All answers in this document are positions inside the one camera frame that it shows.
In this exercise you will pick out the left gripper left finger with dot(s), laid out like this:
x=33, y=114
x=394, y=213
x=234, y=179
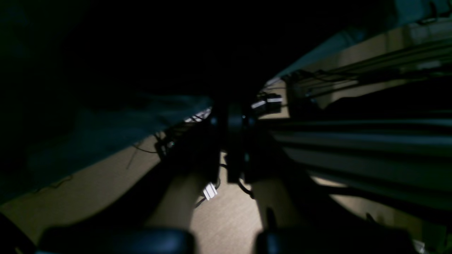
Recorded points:
x=166, y=195

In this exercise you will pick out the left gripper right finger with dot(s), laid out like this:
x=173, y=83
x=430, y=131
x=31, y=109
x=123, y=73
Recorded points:
x=286, y=195

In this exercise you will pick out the black t-shirt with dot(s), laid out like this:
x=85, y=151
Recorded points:
x=59, y=57

